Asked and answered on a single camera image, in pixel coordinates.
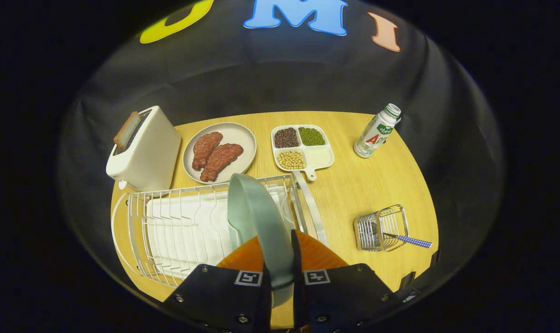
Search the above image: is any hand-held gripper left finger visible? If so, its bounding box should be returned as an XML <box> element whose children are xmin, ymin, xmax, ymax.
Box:
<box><xmin>162</xmin><ymin>236</ymin><xmax>273</xmax><ymax>333</ymax></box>

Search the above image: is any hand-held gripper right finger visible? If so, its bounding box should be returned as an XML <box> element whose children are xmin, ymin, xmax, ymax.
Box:
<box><xmin>290</xmin><ymin>229</ymin><xmax>397</xmax><ymax>333</ymax></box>

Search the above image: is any white wire dish rack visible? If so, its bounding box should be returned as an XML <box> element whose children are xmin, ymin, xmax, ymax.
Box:
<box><xmin>111</xmin><ymin>173</ymin><xmax>329</xmax><ymax>290</ymax></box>

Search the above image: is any pale green plate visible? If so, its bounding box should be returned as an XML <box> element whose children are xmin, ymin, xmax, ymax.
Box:
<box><xmin>227</xmin><ymin>173</ymin><xmax>295</xmax><ymax>308</ymax></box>

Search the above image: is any metal wire basket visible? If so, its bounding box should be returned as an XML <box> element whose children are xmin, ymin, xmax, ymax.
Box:
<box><xmin>354</xmin><ymin>204</ymin><xmax>409</xmax><ymax>252</ymax></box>

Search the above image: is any checked handle spoon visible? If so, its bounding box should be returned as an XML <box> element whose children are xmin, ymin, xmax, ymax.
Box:
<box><xmin>382</xmin><ymin>233</ymin><xmax>433</xmax><ymax>249</ymax></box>

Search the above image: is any beige plate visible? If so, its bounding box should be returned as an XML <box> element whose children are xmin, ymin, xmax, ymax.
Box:
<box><xmin>183</xmin><ymin>122</ymin><xmax>257</xmax><ymax>185</ymax></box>

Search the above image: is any white drip tray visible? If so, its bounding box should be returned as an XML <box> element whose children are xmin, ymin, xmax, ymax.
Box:
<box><xmin>146</xmin><ymin>185</ymin><xmax>294</xmax><ymax>278</ymax></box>

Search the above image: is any pile of yellow soybeans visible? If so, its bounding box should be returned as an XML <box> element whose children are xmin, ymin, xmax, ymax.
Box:
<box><xmin>277</xmin><ymin>150</ymin><xmax>307</xmax><ymax>170</ymax></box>

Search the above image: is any white divided tray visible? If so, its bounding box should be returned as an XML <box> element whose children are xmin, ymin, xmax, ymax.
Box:
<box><xmin>271</xmin><ymin>124</ymin><xmax>335</xmax><ymax>181</ymax></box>

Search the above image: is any pile of dark beans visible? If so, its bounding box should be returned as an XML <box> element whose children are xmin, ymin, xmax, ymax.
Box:
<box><xmin>274</xmin><ymin>128</ymin><xmax>300</xmax><ymax>148</ymax></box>

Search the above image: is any pile of green beans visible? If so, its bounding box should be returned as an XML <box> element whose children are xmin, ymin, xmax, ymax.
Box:
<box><xmin>299</xmin><ymin>127</ymin><xmax>326</xmax><ymax>147</ymax></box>

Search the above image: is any red meat piece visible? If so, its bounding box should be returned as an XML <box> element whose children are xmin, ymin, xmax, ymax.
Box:
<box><xmin>192</xmin><ymin>132</ymin><xmax>223</xmax><ymax>171</ymax></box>
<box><xmin>200</xmin><ymin>143</ymin><xmax>244</xmax><ymax>182</ymax></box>

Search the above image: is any white green drink bottle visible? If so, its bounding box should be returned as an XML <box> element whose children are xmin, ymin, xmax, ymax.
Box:
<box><xmin>354</xmin><ymin>103</ymin><xmax>402</xmax><ymax>159</ymax></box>

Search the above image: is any white toaster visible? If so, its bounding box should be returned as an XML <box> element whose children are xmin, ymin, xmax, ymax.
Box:
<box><xmin>106</xmin><ymin>105</ymin><xmax>182</xmax><ymax>193</ymax></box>

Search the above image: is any black backdrop cloth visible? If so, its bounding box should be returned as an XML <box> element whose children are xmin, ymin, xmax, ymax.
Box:
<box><xmin>60</xmin><ymin>0</ymin><xmax>505</xmax><ymax>301</ymax></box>

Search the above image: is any brown toast slice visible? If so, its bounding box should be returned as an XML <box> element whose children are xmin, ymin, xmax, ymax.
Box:
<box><xmin>113</xmin><ymin>111</ymin><xmax>142</xmax><ymax>149</ymax></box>

